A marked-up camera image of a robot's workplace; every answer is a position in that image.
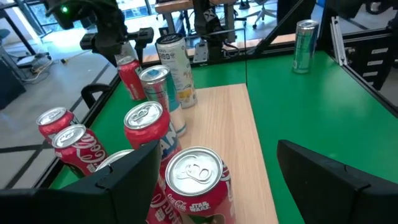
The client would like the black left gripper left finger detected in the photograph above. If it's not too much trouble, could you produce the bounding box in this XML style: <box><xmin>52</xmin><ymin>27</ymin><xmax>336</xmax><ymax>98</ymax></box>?
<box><xmin>0</xmin><ymin>139</ymin><xmax>163</xmax><ymax>224</ymax></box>

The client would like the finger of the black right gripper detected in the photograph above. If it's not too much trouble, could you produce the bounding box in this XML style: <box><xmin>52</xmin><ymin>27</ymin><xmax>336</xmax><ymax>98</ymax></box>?
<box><xmin>99</xmin><ymin>46</ymin><xmax>124</xmax><ymax>67</ymax></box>
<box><xmin>135</xmin><ymin>39</ymin><xmax>147</xmax><ymax>63</ymax></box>

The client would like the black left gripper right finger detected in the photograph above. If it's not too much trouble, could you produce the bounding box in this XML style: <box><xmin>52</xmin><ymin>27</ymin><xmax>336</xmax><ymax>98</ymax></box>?
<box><xmin>276</xmin><ymin>139</ymin><xmax>398</xmax><ymax>224</ymax></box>

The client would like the red Fanta can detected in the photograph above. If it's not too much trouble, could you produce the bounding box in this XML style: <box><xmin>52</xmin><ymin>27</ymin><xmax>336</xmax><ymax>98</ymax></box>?
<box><xmin>123</xmin><ymin>101</ymin><xmax>183</xmax><ymax>175</ymax></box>
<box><xmin>116</xmin><ymin>55</ymin><xmax>147</xmax><ymax>102</ymax></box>
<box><xmin>36</xmin><ymin>106</ymin><xmax>78</xmax><ymax>144</ymax></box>

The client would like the white Celsius can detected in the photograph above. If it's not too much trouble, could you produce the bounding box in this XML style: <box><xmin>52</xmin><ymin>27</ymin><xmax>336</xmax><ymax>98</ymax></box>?
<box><xmin>155</xmin><ymin>33</ymin><xmax>198</xmax><ymax>109</ymax></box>

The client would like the blue silver Red Bull can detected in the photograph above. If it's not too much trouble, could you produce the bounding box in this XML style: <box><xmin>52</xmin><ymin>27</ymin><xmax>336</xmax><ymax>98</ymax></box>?
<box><xmin>292</xmin><ymin>19</ymin><xmax>320</xmax><ymax>75</ymax></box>
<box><xmin>139</xmin><ymin>64</ymin><xmax>187</xmax><ymax>138</ymax></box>

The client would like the red Coca-Cola can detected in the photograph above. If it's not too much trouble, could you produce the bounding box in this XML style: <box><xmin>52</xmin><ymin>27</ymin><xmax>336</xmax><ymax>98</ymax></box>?
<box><xmin>51</xmin><ymin>123</ymin><xmax>108</xmax><ymax>178</ymax></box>
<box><xmin>95</xmin><ymin>148</ymin><xmax>187</xmax><ymax>224</ymax></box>

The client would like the Star Wars Coca-Cola can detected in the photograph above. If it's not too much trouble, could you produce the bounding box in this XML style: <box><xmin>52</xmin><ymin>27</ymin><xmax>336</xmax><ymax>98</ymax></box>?
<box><xmin>164</xmin><ymin>146</ymin><xmax>237</xmax><ymax>224</ymax></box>

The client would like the green table mat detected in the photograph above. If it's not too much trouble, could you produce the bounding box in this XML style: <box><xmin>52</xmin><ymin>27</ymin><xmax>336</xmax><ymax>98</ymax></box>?
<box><xmin>49</xmin><ymin>49</ymin><xmax>398</xmax><ymax>224</ymax></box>

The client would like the white office chair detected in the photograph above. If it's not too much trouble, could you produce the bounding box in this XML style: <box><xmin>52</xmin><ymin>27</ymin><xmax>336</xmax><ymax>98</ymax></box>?
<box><xmin>242</xmin><ymin>0</ymin><xmax>280</xmax><ymax>29</ymax></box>

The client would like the black curved handle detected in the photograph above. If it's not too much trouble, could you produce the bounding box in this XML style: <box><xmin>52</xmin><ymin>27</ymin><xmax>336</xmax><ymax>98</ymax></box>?
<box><xmin>80</xmin><ymin>83</ymin><xmax>111</xmax><ymax>110</ymax></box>

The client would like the wooden shelf black metal frame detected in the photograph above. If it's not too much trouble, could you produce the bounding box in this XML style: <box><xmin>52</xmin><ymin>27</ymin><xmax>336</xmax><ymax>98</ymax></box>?
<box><xmin>102</xmin><ymin>27</ymin><xmax>279</xmax><ymax>224</ymax></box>

